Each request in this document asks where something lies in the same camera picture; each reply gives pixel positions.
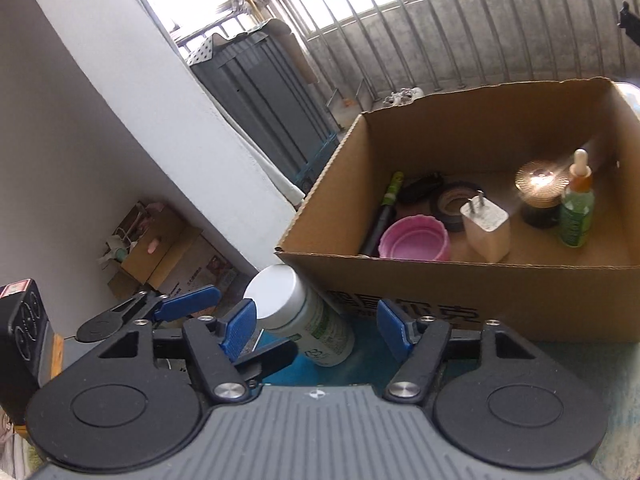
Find white vitamin bottle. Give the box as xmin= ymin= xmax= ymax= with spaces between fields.
xmin=244 ymin=264 xmax=355 ymax=367

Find green black marker pen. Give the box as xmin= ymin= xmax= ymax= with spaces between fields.
xmin=359 ymin=171 xmax=405 ymax=257

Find pink round lid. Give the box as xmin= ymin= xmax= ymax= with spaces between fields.
xmin=378 ymin=214 xmax=450 ymax=262

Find white power adapter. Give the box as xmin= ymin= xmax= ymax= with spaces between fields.
xmin=460 ymin=192 xmax=511 ymax=263

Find black tape roll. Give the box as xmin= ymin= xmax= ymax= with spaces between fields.
xmin=430 ymin=181 xmax=483 ymax=233

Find gold lidded round jar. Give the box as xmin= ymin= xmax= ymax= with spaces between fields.
xmin=514 ymin=160 xmax=568 ymax=229

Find green dropper bottle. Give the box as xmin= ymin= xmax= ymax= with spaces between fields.
xmin=559 ymin=148 xmax=596 ymax=248

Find open cardboard box on floor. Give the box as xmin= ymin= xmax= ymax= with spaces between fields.
xmin=98 ymin=202 xmax=239 ymax=300

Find black speaker device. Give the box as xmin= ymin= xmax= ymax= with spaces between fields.
xmin=0 ymin=278 xmax=49 ymax=426

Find brown cardboard box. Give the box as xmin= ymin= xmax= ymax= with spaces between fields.
xmin=276 ymin=78 xmax=639 ymax=342

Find dark grey cabinet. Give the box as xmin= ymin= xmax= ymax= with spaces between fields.
xmin=186 ymin=18 xmax=340 ymax=192

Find white sneakers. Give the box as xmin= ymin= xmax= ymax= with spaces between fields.
xmin=383 ymin=87 xmax=425 ymax=107

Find metal balcony railing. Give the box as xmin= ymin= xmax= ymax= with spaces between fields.
xmin=175 ymin=0 xmax=639 ymax=108

